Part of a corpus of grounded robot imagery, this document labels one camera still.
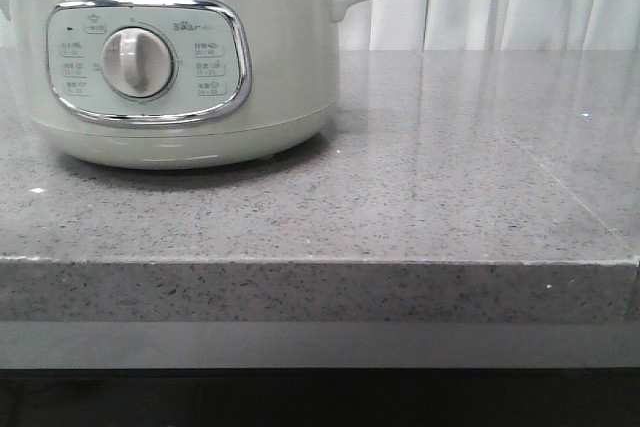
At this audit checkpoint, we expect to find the pale green electric cooking pot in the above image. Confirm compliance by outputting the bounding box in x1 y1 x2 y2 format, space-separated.
1 0 369 169

